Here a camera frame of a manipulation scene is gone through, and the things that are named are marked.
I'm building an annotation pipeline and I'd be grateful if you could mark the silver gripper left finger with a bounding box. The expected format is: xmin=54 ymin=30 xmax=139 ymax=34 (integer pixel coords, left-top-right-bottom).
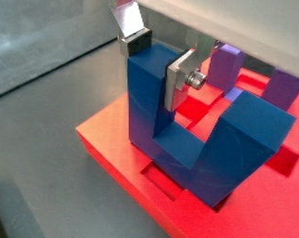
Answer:
xmin=110 ymin=0 xmax=151 ymax=58

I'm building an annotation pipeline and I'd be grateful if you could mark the purple U-shaped block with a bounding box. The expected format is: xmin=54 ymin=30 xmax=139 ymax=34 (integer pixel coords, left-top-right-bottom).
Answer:
xmin=205 ymin=45 xmax=299 ymax=111

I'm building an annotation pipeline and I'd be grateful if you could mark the red base board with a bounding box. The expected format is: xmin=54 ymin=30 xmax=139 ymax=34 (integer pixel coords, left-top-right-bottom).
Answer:
xmin=74 ymin=57 xmax=299 ymax=238

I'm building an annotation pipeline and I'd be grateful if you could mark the blue U-shaped block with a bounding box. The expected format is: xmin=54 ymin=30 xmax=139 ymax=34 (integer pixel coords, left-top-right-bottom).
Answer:
xmin=127 ymin=44 xmax=294 ymax=207

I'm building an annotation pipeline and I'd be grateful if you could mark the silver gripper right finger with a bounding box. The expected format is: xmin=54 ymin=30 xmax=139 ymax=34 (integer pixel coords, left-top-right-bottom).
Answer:
xmin=165 ymin=30 xmax=217 ymax=112

